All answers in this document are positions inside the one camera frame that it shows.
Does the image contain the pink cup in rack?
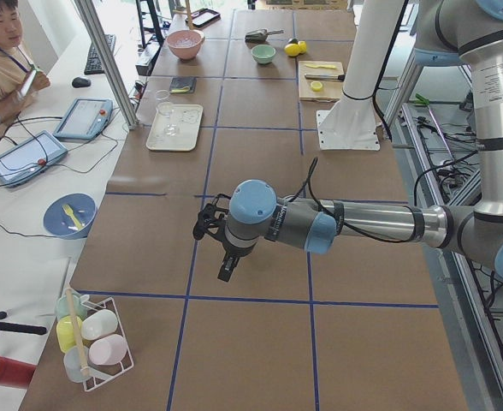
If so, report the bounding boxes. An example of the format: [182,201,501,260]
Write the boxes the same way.
[89,334,127,366]

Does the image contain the wooden cutting board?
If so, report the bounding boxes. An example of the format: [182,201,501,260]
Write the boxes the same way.
[298,61,345,102]

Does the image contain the far blue teach pendant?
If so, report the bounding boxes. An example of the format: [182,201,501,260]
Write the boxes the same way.
[53,98,114,140]

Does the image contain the green ceramic bowl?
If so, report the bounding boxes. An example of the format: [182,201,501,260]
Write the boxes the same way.
[251,45,276,65]

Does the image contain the small clear glass dish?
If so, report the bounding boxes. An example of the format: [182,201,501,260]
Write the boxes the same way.
[155,90,170,102]

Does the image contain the cream bear tray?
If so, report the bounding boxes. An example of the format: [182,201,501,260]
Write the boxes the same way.
[145,103,204,152]

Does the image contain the white wire cup rack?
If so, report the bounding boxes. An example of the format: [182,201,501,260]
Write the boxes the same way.
[55,291,134,392]

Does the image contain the near blue teach pendant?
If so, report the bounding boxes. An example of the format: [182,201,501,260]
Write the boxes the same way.
[0,130,68,188]

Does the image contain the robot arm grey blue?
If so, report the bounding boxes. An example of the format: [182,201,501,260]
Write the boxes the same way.
[216,1,503,281]

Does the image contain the yellow peeler on board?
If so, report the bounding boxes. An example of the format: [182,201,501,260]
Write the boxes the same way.
[305,63,337,69]

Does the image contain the black computer mouse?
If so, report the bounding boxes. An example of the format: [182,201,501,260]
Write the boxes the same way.
[71,76,92,88]

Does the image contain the metal ice scoop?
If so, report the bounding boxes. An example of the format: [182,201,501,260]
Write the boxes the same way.
[245,29,285,44]

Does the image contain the clear blue cup in rack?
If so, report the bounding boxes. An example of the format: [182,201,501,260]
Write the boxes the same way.
[63,346,90,383]

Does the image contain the red cylinder object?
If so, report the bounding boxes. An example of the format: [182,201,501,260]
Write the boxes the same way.
[0,356,36,389]

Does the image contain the yellow cup in rack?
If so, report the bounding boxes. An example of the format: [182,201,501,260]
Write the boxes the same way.
[56,315,76,354]

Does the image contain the aluminium frame post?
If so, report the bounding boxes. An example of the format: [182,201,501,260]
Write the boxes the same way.
[74,0,139,130]

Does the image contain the person in beige shirt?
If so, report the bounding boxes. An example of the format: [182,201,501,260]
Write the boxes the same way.
[0,1,50,139]

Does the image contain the grey yellow folded cloth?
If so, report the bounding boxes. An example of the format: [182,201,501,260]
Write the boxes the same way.
[169,76,197,94]

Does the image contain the yellow plastic fork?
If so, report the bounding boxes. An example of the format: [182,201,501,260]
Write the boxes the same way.
[62,204,84,230]

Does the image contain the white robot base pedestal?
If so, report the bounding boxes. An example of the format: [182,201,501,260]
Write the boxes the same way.
[317,0,407,151]

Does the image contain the clear glass cup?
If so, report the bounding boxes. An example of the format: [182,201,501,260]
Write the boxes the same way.
[158,101,179,136]

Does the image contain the blue teach pendant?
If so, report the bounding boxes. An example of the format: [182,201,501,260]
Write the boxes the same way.
[0,130,68,188]
[53,98,114,140]

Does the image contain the steel knife black handle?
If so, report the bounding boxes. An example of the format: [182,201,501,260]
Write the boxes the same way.
[305,74,346,82]

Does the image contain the blue plate bowl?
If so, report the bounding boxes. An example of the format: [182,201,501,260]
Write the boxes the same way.
[43,193,97,240]

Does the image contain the half lemon slice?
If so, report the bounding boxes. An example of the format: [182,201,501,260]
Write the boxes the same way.
[310,80,323,92]

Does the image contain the green cup in rack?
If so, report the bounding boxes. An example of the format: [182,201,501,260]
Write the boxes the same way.
[55,292,84,322]

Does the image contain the white cup in rack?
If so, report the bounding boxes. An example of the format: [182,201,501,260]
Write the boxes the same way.
[81,309,118,341]

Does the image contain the black keyboard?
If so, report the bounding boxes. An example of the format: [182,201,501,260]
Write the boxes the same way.
[83,33,118,76]

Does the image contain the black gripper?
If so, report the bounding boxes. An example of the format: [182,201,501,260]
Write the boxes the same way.
[217,234,249,281]

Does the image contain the yellow lemon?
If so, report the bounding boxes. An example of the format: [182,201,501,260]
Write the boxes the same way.
[297,40,308,54]
[284,43,301,57]

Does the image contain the pink bowl with ice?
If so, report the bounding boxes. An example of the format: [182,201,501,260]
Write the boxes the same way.
[165,30,205,60]

